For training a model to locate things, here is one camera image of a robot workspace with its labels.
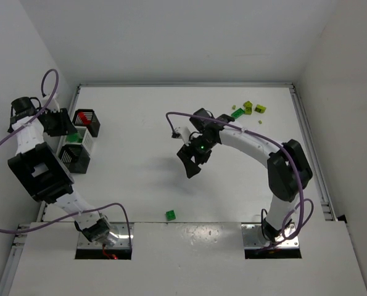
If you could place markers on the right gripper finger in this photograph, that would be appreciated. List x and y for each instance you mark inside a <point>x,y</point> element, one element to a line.
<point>186,155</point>
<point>202,158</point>

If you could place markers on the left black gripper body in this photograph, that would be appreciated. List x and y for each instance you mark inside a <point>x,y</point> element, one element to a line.
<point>60,122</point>

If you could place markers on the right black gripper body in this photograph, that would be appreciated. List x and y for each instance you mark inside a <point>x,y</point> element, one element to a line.
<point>192,155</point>

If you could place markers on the green square lego brick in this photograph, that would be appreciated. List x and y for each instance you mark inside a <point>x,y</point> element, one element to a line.
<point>170,215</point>

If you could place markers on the dark green lego plate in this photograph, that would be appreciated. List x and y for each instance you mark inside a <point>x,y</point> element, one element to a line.
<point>238,113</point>

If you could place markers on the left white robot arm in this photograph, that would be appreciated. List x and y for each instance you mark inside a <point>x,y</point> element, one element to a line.
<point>43,174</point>

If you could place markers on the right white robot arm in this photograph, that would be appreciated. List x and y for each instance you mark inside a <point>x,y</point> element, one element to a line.
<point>288,169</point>

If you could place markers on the white slotted container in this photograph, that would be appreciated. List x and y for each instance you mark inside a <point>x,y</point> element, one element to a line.
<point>87,140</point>

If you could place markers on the black slotted container far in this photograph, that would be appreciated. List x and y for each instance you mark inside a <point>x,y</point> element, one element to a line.
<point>88,119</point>

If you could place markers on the black slotted container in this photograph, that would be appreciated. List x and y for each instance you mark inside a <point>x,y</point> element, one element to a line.
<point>88,119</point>
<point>75,158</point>

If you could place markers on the black slotted container near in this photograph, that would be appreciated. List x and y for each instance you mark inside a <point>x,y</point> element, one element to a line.
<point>75,158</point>

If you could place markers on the yellow-green lego brick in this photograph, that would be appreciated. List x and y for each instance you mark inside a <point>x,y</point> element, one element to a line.
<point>248,107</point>
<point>260,108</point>

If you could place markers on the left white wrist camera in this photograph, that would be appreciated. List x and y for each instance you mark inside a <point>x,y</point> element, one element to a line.
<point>53,105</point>

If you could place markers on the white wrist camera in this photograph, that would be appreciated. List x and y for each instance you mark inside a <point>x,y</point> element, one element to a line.
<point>183,133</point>
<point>53,105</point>

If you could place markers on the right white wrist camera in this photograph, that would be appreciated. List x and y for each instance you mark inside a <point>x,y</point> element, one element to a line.
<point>183,133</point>

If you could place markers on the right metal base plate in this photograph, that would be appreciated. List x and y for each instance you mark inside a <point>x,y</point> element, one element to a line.
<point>253,239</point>

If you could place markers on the metal base plate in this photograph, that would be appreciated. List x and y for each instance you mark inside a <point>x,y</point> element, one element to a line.
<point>253,239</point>
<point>117,239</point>

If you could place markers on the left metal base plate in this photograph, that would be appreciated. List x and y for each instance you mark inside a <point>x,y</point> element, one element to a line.
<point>117,239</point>

